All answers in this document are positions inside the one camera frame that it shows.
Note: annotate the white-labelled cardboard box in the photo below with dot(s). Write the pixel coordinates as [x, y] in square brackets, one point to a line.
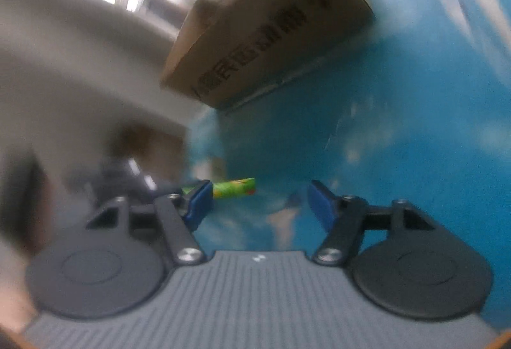
[155, 145]

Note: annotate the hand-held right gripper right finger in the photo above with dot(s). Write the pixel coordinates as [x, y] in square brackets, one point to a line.
[321, 205]

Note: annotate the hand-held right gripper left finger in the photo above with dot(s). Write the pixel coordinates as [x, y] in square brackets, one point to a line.
[199, 205]

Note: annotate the large cardboard box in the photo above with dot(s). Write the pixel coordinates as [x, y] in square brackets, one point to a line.
[259, 45]

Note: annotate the beach print floor mat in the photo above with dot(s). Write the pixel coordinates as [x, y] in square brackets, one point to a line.
[399, 113]

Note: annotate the green lip balm tube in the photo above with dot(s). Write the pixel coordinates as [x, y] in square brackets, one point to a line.
[233, 189]

